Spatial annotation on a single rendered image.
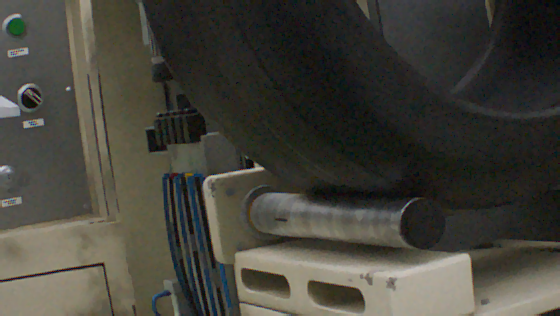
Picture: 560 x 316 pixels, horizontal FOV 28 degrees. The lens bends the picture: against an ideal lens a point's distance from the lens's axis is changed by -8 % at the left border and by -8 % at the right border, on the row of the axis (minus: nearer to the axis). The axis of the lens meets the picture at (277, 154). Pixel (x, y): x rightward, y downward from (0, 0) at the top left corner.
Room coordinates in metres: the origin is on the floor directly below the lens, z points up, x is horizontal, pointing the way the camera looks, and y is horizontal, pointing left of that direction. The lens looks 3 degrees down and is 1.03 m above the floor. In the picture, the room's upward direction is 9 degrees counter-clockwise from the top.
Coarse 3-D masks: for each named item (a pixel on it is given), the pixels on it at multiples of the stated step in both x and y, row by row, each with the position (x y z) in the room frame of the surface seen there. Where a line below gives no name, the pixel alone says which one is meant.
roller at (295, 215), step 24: (264, 216) 1.28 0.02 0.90; (288, 216) 1.23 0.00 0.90; (312, 216) 1.18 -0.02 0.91; (336, 216) 1.13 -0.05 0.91; (360, 216) 1.09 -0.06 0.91; (384, 216) 1.05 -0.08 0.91; (408, 216) 1.01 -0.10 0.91; (432, 216) 1.02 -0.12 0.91; (336, 240) 1.16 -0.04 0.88; (360, 240) 1.10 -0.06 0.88; (384, 240) 1.05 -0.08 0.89; (408, 240) 1.01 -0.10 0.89; (432, 240) 1.02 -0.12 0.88
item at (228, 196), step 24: (264, 168) 1.34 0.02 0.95; (216, 192) 1.31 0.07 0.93; (240, 192) 1.33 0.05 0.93; (264, 192) 1.33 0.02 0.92; (288, 192) 1.35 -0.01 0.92; (216, 216) 1.31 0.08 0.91; (240, 216) 1.32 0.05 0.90; (216, 240) 1.32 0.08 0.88; (240, 240) 1.32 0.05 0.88; (264, 240) 1.33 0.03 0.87; (288, 240) 1.34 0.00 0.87
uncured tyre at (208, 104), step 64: (192, 0) 1.05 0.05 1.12; (256, 0) 0.99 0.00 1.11; (320, 0) 0.98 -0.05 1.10; (512, 0) 1.40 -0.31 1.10; (192, 64) 1.12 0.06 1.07; (256, 64) 1.01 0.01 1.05; (320, 64) 0.99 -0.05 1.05; (384, 64) 1.00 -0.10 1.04; (512, 64) 1.39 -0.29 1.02; (256, 128) 1.10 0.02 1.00; (320, 128) 1.02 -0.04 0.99; (384, 128) 1.01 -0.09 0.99; (448, 128) 1.03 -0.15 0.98; (512, 128) 1.05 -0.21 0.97; (320, 192) 1.21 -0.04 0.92; (384, 192) 1.08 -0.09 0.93; (448, 192) 1.06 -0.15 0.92; (512, 192) 1.09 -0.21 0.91
